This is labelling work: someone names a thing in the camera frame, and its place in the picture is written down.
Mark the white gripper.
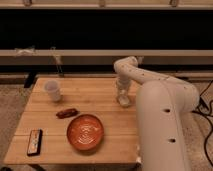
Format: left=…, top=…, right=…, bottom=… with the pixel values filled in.
left=116, top=77, right=131, bottom=98

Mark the white plastic cup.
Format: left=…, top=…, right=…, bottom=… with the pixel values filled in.
left=44, top=80, right=61, bottom=102

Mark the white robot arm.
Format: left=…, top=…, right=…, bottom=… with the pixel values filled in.
left=114, top=56, right=199, bottom=171

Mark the black cable on floor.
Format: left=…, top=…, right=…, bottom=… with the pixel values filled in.
left=192, top=79, right=213, bottom=158

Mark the dark red snack bar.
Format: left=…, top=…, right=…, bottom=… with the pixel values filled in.
left=56, top=108, right=79, bottom=119

